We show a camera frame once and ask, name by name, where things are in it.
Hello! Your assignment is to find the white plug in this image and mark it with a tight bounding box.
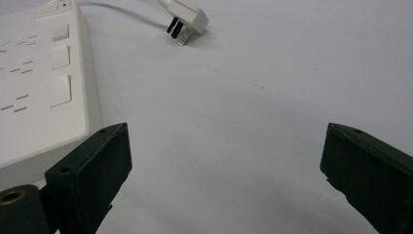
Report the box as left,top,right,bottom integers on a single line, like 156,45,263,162
158,0,209,47

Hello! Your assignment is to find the white cable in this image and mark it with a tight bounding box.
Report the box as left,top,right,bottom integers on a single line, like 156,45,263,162
77,1,170,31

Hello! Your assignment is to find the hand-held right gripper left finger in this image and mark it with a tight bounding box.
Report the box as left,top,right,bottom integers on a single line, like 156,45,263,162
44,122,133,234

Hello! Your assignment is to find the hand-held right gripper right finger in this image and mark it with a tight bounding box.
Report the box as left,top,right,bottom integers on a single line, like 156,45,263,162
319,122,413,234

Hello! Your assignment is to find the white power strip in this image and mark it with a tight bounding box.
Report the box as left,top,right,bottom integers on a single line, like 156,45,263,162
0,0,105,192

